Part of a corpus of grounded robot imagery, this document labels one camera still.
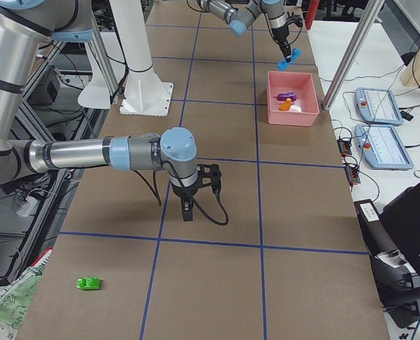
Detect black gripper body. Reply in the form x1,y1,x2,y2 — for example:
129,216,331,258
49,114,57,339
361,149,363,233
270,12,302,45
170,164,221,203

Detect long blue studded block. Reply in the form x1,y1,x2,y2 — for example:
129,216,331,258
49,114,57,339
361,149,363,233
277,48,301,72

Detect purple toy block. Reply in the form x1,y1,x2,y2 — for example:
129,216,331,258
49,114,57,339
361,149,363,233
276,91,297,102

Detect orange toy block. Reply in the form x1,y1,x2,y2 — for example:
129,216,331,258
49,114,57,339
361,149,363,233
279,98,294,111

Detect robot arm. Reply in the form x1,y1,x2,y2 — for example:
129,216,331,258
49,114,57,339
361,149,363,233
196,0,303,62
0,1,222,222

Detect pink plastic box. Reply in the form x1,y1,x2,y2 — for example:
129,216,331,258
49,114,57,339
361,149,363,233
266,71,319,127

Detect red cylinder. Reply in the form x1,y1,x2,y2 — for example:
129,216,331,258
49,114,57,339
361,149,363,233
305,0,319,30

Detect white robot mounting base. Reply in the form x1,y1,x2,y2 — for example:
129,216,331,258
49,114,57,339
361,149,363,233
108,0,174,117

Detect upper blue teach pendant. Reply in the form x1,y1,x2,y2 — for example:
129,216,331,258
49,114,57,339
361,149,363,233
355,87,403,126

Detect blue teach pendant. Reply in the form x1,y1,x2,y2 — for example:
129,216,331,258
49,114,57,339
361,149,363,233
355,87,403,126
355,124,414,170

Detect grey hub with orange connectors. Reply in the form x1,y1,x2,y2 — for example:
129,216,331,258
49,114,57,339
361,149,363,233
337,138,352,157

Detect green toy block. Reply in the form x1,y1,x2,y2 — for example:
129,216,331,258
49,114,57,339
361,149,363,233
76,276,102,290

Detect lower blue teach pendant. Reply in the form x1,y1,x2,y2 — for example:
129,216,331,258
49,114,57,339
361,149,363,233
355,124,414,170

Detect black monitor stand device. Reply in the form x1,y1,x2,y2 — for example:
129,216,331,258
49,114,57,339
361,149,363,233
354,182,420,328

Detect patterned cloth bag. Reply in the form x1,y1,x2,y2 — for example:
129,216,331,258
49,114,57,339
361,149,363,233
0,248,52,339

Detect aluminium frame post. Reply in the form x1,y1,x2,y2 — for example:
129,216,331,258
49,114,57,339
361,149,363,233
322,0,385,111

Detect aluminium side frame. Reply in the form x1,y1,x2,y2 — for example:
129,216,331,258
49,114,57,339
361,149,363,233
0,35,118,284

